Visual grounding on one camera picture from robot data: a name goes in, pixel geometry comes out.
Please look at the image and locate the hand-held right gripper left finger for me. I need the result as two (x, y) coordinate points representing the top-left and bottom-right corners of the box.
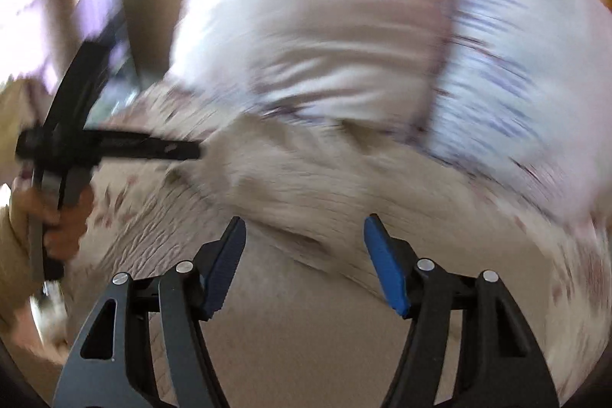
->
(52, 216), (248, 408)

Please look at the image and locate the red floral bed sheet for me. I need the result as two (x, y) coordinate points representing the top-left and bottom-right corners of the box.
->
(29, 80), (610, 399)

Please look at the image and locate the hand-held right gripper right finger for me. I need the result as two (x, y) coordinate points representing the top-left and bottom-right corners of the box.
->
(363, 213), (560, 408)

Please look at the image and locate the person's left hand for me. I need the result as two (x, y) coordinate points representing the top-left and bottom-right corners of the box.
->
(10, 175), (95, 263)

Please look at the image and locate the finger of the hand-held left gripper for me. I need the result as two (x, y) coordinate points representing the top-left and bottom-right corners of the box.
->
(97, 131), (202, 161)

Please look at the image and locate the cream knit sweater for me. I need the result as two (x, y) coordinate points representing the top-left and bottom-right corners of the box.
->
(143, 116), (560, 408)

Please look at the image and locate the blue floral pillow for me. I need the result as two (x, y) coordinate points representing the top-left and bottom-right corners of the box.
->
(428, 0), (609, 224)

